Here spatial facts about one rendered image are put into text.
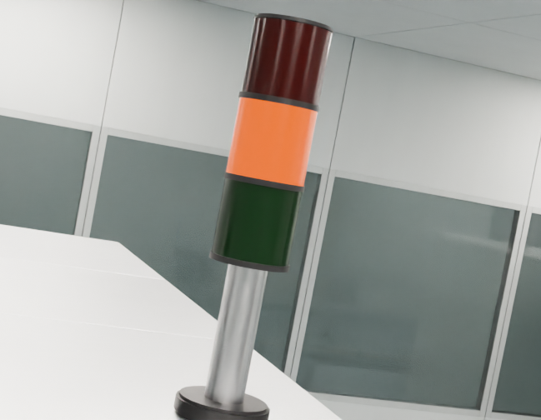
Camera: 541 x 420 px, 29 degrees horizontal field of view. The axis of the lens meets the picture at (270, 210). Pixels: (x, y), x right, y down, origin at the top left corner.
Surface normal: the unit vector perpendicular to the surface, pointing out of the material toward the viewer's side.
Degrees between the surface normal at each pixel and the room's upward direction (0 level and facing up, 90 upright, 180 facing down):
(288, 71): 90
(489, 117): 90
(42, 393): 0
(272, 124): 90
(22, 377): 0
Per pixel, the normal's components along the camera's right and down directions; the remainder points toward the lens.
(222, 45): 0.31, 0.11
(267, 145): -0.07, 0.04
